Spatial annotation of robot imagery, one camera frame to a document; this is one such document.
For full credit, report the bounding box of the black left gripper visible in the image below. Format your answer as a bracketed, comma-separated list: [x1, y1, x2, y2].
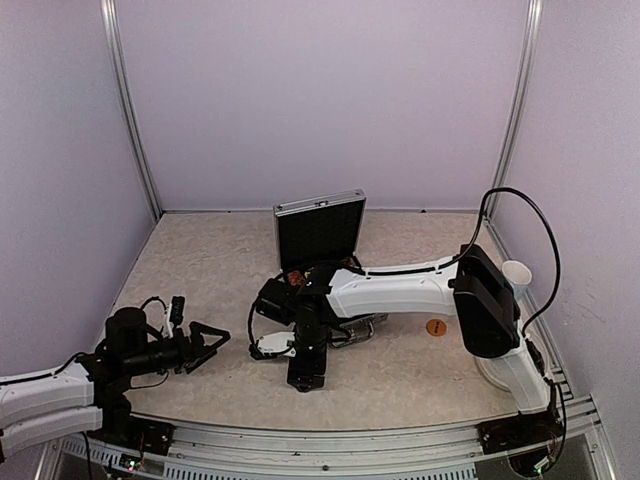
[123, 321, 229, 376]

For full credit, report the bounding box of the aluminium poker chip case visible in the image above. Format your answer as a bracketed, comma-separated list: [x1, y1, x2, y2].
[257, 189, 366, 326]

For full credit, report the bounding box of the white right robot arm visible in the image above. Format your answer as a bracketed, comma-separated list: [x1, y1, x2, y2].
[249, 244, 555, 444]

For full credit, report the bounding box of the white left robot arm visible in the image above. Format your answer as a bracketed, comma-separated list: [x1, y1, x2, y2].
[1, 307, 231, 458]

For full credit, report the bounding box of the orange round button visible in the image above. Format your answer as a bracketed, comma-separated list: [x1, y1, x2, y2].
[425, 318, 448, 337]

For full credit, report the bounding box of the grey striped plate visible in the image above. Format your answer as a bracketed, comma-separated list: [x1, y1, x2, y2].
[474, 357, 510, 392]

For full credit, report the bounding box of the light blue mug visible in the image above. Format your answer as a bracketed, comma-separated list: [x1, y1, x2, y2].
[501, 260, 533, 301]

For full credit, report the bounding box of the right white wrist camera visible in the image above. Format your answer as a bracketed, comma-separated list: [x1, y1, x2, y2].
[254, 331, 296, 360]

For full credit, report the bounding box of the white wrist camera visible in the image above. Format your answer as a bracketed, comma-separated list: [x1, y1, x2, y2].
[254, 331, 296, 360]
[164, 296, 185, 338]

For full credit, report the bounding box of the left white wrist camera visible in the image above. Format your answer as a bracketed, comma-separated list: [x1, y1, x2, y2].
[164, 296, 185, 338]

